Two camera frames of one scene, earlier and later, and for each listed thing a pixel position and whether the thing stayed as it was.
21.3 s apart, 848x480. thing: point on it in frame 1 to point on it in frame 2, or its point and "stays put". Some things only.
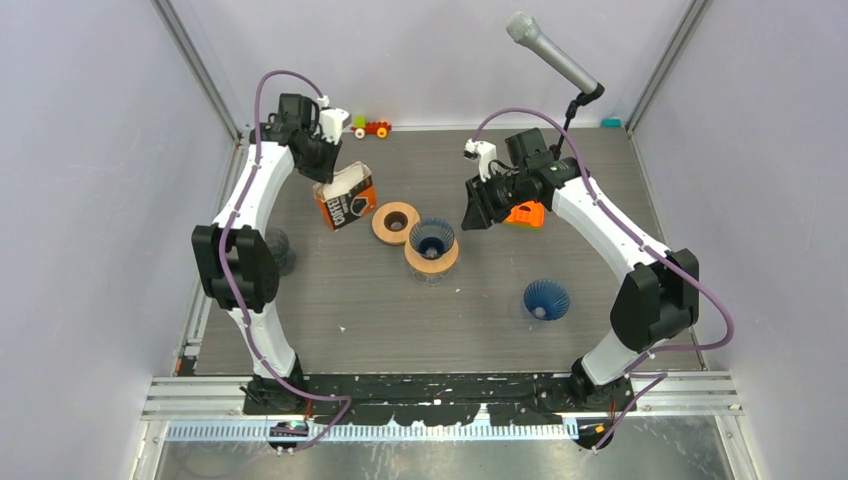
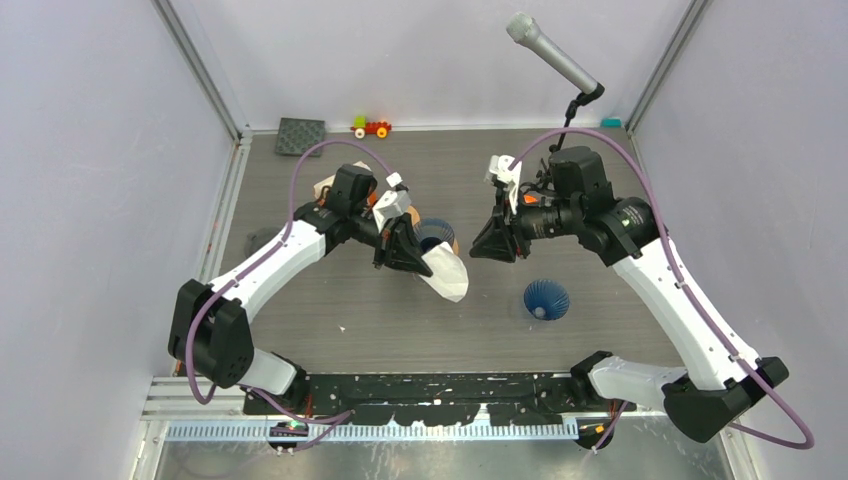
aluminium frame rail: x=202 y=70 stays put
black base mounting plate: x=439 y=399 stays put
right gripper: x=479 y=213 to x=496 y=240
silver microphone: x=524 y=30 stays put
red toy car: x=361 y=127 stays put
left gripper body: x=321 y=154 to x=366 y=229
